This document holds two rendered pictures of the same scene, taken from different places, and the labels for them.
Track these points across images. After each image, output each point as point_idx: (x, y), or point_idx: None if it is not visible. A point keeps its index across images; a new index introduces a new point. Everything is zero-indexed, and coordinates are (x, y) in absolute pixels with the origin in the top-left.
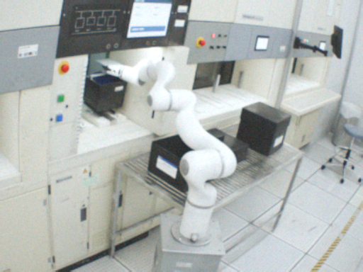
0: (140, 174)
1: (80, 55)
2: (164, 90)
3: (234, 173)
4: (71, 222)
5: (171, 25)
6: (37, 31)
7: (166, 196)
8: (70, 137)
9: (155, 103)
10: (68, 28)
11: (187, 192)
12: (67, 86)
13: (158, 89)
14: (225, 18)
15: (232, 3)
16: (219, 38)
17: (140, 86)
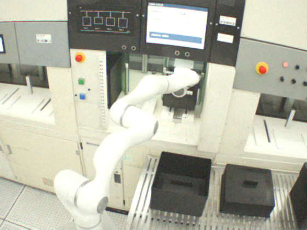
0: (148, 173)
1: (95, 50)
2: (122, 105)
3: (230, 223)
4: None
5: (212, 38)
6: (47, 24)
7: (132, 201)
8: (97, 115)
9: (109, 114)
10: (76, 25)
11: (155, 210)
12: (86, 73)
13: (115, 102)
14: None
15: None
16: (297, 70)
17: (175, 95)
